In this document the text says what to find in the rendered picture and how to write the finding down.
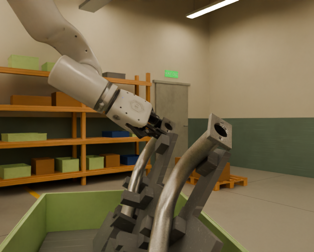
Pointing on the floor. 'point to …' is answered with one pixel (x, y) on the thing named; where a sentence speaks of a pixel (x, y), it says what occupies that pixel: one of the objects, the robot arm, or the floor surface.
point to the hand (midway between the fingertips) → (161, 130)
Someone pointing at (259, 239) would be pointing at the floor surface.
